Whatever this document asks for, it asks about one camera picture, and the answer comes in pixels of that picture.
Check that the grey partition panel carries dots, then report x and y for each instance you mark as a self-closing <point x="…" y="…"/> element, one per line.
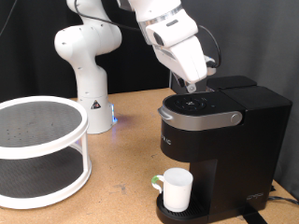
<point x="274" y="46"/>

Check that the black Keurig coffee machine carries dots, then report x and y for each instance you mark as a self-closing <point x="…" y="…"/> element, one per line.
<point x="236" y="155"/>

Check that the white mug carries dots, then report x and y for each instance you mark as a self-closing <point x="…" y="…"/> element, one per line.
<point x="177" y="191"/>

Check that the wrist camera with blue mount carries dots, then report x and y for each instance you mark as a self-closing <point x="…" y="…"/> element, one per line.
<point x="210" y="65"/>

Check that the white two-tier turntable shelf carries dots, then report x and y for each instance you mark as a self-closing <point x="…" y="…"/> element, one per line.
<point x="46" y="149"/>

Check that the black drip tray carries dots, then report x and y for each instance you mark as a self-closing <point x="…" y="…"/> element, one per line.
<point x="194" y="208"/>

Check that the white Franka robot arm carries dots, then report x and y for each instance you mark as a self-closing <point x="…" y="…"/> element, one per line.
<point x="90" y="77"/>

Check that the black tape strip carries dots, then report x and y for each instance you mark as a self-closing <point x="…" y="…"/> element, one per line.
<point x="253" y="217"/>

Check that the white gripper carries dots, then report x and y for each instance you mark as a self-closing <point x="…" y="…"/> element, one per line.
<point x="187" y="59"/>

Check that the black backdrop curtain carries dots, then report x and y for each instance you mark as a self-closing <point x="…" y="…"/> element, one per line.
<point x="140" y="68"/>

